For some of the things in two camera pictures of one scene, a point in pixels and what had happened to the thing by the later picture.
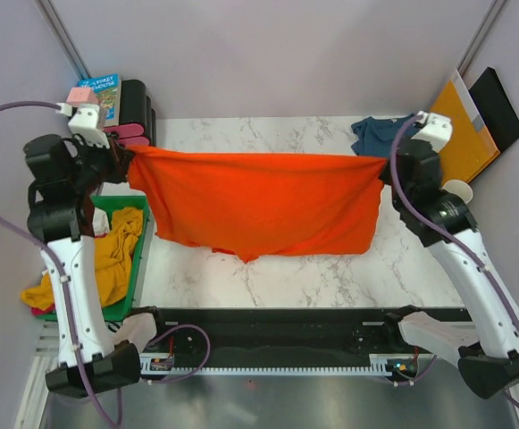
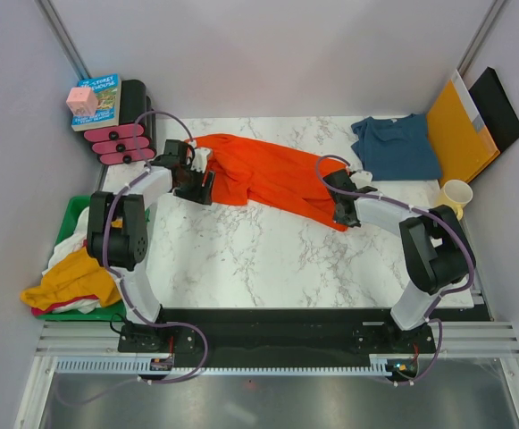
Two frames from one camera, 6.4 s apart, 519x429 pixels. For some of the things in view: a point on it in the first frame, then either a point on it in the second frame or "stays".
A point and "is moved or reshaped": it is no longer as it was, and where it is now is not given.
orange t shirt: (259, 206) is moved or reshaped
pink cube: (79, 95) stays
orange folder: (471, 146) stays
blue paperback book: (107, 89) stays
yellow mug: (457, 187) stays
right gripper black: (385, 175) -> (348, 222)
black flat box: (497, 109) stays
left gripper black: (119, 159) -> (202, 195)
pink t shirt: (35, 311) stays
